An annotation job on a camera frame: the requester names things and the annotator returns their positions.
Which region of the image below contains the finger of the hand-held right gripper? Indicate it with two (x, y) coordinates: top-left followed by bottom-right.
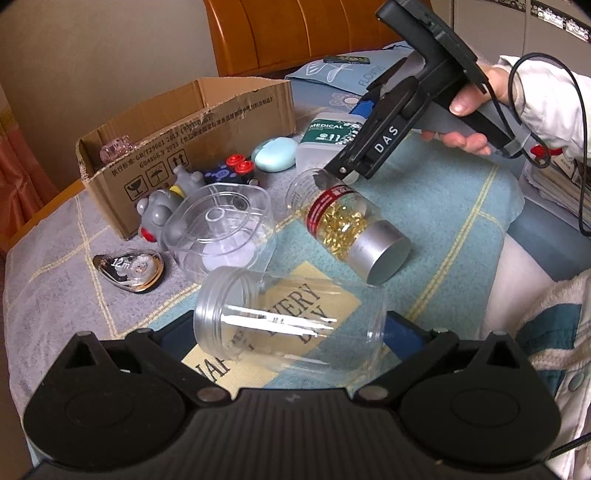
(349, 58), (419, 120)
(318, 115), (377, 188)

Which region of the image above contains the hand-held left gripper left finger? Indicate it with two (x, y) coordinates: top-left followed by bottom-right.
(62, 311), (227, 407)

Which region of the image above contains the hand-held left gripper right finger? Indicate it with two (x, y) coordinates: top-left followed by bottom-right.
(355, 311), (527, 404)

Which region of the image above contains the white box with green label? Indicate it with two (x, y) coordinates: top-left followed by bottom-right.
(295, 112), (370, 174)

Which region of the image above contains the light blue oval case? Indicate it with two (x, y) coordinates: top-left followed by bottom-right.
(252, 137), (298, 172)

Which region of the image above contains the capsule bottle with silver lid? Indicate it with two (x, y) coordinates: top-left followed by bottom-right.
(285, 168), (411, 284)

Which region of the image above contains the clear plastic jar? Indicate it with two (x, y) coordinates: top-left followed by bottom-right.
(194, 266), (389, 377)

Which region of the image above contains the black toy with red wheels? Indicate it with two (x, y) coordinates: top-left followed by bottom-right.
(203, 154), (257, 188)

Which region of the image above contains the grey hippo toy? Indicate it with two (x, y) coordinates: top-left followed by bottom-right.
(136, 166), (208, 243)

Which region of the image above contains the cardboard box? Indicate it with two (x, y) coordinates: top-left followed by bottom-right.
(75, 78), (296, 241)

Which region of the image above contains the person's right forearm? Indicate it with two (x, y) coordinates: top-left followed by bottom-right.
(499, 55), (591, 160)

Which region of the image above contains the person's right hand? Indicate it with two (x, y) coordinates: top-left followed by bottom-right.
(421, 55), (514, 157)

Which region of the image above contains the blue floral pillow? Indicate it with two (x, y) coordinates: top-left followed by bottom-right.
(284, 41), (416, 109)

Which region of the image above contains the clear gold correction tape dispenser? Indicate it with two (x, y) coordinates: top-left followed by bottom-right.
(92, 249), (165, 294)

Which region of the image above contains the wooden bed headboard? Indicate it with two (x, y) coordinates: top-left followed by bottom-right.
(203, 0), (416, 77)

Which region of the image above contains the clear square plastic container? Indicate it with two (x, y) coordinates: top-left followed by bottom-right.
(161, 183), (278, 284)

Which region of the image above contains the white fleece clothing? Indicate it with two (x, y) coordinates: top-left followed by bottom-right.
(517, 272), (591, 457)

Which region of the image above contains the stack of papers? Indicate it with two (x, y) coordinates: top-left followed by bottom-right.
(519, 148), (591, 217)

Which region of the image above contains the blue bed sheet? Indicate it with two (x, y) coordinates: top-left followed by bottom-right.
(503, 198), (591, 282)

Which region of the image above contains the pink transparent plastic piece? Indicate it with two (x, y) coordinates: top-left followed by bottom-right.
(99, 135), (134, 162)

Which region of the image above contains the pink curtain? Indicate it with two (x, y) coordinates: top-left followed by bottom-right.
(0, 85), (61, 252)

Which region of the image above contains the black cable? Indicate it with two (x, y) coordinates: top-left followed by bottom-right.
(480, 52), (591, 232)
(549, 438), (591, 460)

